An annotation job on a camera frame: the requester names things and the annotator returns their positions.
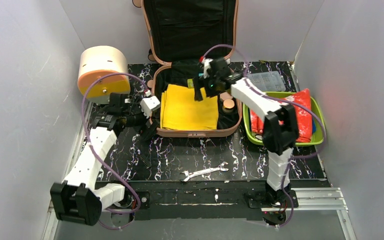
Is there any blue cloth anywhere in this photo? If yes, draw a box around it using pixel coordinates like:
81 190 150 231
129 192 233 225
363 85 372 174
312 119 317 134

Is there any round pink compact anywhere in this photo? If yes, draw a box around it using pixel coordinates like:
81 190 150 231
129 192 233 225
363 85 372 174
219 92 233 102

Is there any aluminium frame rail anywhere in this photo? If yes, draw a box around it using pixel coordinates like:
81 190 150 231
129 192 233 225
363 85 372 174
50 119 140 226

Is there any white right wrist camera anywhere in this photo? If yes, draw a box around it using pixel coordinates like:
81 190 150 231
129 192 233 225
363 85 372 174
199 56 213 79

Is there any round copper compact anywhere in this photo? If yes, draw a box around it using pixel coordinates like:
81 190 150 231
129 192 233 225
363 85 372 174
222 99 236 114

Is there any pink hard-shell suitcase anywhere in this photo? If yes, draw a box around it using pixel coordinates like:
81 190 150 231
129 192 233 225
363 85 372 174
132 0 243 139

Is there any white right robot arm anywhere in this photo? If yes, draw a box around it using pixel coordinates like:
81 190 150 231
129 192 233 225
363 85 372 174
193 56 299 192

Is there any black spring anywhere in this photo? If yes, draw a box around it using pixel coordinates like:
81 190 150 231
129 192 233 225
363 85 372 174
138 153 152 169

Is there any silver open-end wrench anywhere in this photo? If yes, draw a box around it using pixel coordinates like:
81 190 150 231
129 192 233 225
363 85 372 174
181 161 229 182

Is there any cream cylindrical drum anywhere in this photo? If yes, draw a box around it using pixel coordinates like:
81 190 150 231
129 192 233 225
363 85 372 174
77 45 131 105

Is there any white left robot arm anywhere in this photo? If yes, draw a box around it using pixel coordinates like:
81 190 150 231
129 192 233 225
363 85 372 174
50 91 160 226

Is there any red snack packet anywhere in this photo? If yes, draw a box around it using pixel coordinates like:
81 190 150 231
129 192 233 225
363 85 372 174
249 88 313 143

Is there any yellow snack packet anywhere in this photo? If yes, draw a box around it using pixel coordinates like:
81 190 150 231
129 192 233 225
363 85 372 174
160 84 219 131

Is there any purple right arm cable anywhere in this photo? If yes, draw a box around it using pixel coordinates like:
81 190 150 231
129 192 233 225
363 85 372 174
202 44 327 229

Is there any green plastic tray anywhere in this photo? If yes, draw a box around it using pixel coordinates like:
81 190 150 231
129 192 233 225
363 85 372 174
242 91 325 147

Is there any clear plastic screw box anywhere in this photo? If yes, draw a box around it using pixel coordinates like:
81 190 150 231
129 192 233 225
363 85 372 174
247 71 286 92

